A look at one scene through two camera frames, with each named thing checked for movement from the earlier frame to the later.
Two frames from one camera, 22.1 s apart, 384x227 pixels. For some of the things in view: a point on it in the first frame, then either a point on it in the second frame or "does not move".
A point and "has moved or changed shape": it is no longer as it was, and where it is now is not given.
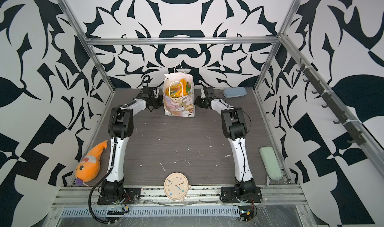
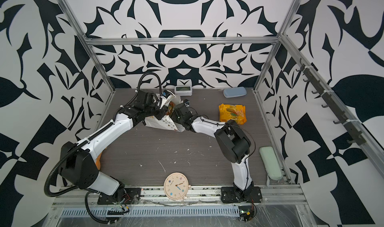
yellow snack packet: x=177 y=90 has moved or changed shape
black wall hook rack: x=320 y=89 does not move
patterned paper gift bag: x=178 y=93 -> x=165 y=122
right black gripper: x=197 y=102 -> x=175 y=115
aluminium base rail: x=77 y=206 does not move
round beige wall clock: x=176 y=186 does not move
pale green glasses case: x=271 y=162 does not move
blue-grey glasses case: x=234 y=92 does not move
